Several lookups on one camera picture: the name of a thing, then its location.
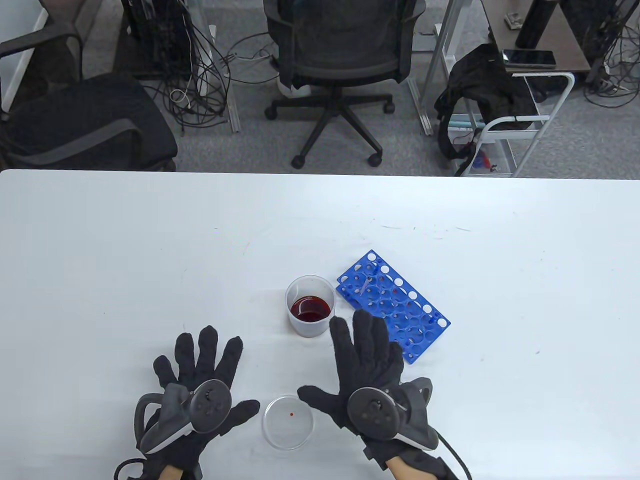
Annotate black bottle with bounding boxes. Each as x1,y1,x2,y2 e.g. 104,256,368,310
515,0,557,49

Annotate dark brown side table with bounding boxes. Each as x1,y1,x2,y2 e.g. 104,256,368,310
481,0,592,76

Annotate black padded office chair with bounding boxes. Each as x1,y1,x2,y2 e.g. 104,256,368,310
0,22,179,172

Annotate black smartphone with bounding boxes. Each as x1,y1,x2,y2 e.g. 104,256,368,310
501,49,557,70

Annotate black glove cable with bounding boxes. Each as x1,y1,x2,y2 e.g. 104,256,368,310
114,457,148,480
436,430,473,480

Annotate white desk leg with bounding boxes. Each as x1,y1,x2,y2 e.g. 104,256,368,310
190,0,242,134

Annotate blue and red item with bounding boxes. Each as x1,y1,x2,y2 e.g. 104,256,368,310
471,150,499,174

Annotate white metal cart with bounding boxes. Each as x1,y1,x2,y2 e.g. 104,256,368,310
447,72,576,178

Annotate person's right hand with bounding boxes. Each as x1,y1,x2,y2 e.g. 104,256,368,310
297,309,441,472

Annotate black mesh office chair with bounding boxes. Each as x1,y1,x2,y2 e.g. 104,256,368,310
263,0,427,169

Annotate blue test tube rack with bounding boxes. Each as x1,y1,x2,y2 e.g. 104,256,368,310
336,249,451,365

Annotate translucent plastic beaker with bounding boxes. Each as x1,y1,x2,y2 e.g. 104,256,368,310
285,275,337,338

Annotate person's left hand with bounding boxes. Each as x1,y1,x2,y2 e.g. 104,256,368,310
136,325,261,473

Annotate dark red liquid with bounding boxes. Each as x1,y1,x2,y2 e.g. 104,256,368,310
290,296,332,418

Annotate black computer tower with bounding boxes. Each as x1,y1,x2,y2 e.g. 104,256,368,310
121,0,195,77

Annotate grey hand controller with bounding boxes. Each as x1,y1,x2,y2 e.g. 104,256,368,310
347,377,440,451
134,379,233,455

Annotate grey left hand controller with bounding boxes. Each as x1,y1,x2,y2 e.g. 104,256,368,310
134,379,233,455

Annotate grey right hand controller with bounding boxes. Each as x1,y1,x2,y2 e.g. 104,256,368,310
347,377,440,451

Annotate tangled black cables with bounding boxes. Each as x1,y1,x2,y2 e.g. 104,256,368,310
582,0,640,108
142,10,283,135

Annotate clear round culture dish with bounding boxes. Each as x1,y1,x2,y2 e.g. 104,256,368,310
262,395,316,451

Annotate person's right forearm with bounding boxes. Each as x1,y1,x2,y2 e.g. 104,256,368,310
387,457,416,480

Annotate black bag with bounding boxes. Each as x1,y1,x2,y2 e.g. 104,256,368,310
434,44,542,162

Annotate white metal desk frame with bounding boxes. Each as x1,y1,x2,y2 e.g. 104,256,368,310
407,0,483,137

